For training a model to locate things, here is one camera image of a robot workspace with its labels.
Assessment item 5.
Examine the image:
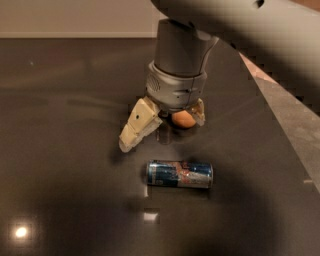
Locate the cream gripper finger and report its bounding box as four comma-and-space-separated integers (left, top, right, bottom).
119, 96, 162, 153
190, 99, 205, 126

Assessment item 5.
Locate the blue silver redbull can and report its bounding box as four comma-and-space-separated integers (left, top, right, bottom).
146, 160, 214, 189

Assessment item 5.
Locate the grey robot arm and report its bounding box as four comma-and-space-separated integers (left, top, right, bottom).
119, 0, 320, 152

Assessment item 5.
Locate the orange fruit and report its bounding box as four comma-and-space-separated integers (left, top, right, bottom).
171, 111, 196, 129

